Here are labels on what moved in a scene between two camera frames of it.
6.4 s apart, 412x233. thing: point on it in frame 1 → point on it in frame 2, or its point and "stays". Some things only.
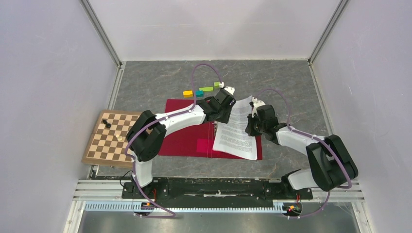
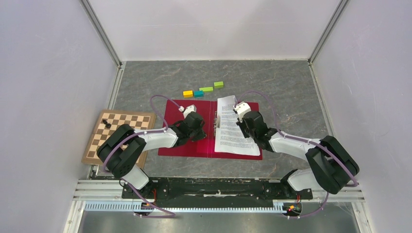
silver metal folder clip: [215, 124] stays
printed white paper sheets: [231, 138] stays
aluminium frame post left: [95, 23] stays
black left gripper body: [224, 114] → [197, 134]
